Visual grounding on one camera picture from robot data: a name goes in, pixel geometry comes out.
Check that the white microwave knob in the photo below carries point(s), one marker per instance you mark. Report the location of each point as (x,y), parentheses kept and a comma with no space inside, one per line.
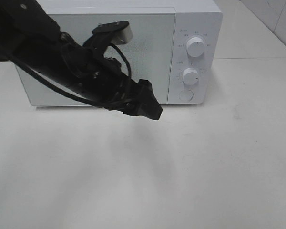
(195,46)
(190,76)

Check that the round white door button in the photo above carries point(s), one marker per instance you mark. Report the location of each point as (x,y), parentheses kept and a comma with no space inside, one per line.
(186,95)

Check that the white microwave oven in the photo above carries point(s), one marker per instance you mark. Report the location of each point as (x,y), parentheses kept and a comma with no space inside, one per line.
(201,18)

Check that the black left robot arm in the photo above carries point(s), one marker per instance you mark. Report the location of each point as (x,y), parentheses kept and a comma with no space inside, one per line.
(34,42)

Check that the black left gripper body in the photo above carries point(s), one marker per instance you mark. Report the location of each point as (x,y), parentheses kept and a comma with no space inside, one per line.
(104,85)

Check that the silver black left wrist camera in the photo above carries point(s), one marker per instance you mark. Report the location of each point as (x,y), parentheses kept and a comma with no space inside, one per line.
(117,33)

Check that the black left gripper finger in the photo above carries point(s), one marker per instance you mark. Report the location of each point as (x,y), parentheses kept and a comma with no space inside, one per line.
(146,94)
(148,110)

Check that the white microwave door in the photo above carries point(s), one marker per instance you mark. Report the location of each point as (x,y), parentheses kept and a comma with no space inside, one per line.
(149,53)

